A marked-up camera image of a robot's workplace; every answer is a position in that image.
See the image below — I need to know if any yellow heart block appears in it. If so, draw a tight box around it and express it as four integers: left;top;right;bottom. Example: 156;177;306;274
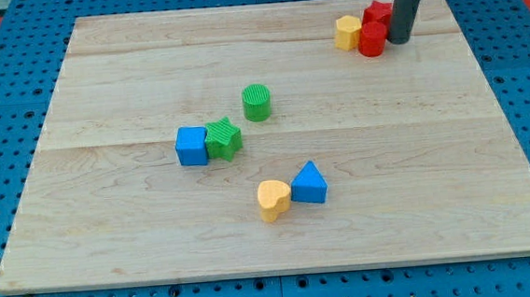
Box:
257;179;291;223

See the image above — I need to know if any yellow hexagon block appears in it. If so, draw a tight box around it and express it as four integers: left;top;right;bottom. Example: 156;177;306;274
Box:
334;15;362;51

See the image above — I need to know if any green star block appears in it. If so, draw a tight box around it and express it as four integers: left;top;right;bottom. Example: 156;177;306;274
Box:
204;117;243;162

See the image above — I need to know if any green cylinder block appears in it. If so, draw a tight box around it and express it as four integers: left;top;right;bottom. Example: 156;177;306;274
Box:
242;83;272;122

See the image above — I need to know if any blue triangle block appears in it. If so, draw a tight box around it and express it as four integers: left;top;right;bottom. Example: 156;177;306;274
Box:
291;161;328;204

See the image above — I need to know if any blue cube block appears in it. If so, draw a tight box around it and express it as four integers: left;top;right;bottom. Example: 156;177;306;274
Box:
175;126;209;166

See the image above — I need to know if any light wooden board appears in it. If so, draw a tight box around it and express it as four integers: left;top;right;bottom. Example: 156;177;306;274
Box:
0;0;530;295

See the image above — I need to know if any red cylinder block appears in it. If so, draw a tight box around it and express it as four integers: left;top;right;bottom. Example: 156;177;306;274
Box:
357;21;388;57

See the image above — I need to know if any red star block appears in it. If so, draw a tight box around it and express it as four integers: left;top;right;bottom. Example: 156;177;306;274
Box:
362;0;393;29

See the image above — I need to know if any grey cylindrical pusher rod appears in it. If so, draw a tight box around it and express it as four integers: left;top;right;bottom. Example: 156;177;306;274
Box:
387;0;420;45

